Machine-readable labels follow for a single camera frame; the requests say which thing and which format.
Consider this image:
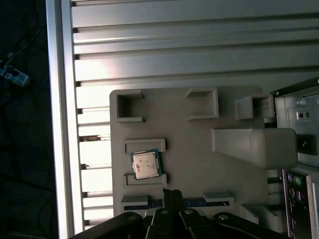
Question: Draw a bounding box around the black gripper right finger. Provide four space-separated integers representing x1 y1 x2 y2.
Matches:
172 188 287 239

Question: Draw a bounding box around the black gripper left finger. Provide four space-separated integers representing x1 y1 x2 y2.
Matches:
74 188 174 239

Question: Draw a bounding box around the silver CPU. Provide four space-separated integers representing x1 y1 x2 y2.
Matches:
129 148 166 180

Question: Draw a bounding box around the dark RAM stick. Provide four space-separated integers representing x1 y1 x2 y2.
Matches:
124 198 230 209

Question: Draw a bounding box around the grey parts rack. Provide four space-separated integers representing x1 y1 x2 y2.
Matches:
109 85 299 239

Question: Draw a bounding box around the black PC case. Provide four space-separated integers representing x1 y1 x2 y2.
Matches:
270 76 319 239

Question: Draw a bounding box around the white power strip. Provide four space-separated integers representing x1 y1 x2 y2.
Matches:
0 63 32 88

